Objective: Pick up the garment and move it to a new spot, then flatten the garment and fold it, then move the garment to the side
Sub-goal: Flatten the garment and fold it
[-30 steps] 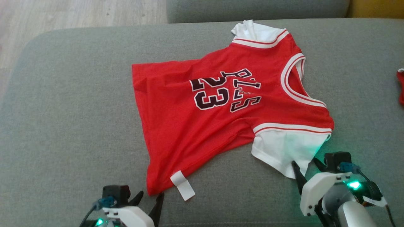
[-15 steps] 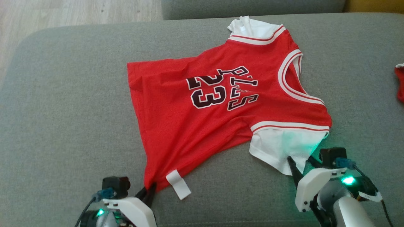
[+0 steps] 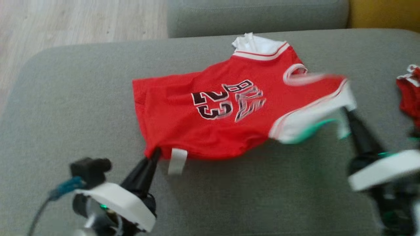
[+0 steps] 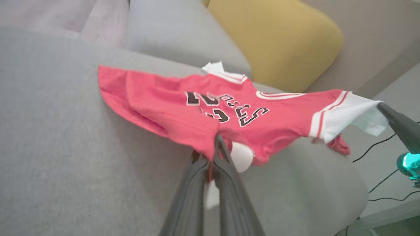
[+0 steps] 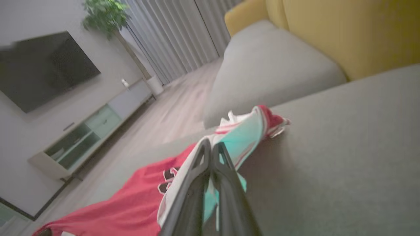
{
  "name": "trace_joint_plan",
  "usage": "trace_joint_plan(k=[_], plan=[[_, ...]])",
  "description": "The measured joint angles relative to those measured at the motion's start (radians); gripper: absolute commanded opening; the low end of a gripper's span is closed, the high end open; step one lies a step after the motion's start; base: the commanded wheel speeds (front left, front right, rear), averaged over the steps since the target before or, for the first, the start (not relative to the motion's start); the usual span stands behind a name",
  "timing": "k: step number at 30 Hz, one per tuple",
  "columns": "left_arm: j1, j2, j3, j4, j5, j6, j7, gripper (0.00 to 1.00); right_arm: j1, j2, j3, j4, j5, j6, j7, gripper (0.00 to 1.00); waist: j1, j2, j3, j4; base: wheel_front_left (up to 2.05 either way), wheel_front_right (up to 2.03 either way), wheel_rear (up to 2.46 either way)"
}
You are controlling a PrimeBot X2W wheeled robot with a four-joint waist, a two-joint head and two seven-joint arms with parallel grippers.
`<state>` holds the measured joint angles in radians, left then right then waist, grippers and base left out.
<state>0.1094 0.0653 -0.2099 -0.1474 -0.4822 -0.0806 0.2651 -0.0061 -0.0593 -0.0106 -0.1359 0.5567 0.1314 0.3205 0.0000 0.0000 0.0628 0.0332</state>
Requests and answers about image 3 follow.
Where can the yellow cushion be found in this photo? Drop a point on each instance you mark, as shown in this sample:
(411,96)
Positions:
(384,13)

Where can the grey fabric sofa seat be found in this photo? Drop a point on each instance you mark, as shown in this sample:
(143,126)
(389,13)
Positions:
(82,108)

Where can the red basketball jersey white trim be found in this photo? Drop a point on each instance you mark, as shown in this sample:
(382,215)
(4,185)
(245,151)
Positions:
(183,131)

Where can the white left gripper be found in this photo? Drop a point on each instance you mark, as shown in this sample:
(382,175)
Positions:
(121,201)

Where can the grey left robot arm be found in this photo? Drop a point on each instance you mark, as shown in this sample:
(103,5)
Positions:
(98,223)

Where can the red basketball shorts white waistband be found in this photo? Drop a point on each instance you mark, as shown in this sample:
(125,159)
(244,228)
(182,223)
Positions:
(410,98)

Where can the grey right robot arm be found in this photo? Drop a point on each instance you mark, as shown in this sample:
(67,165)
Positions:
(397,209)

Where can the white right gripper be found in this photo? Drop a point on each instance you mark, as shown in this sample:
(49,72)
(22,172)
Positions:
(387,168)

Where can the grey sofa back cushion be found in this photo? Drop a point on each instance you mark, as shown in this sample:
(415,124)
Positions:
(256,18)

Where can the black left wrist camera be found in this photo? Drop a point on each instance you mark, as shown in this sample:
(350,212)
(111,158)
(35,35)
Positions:
(90,170)

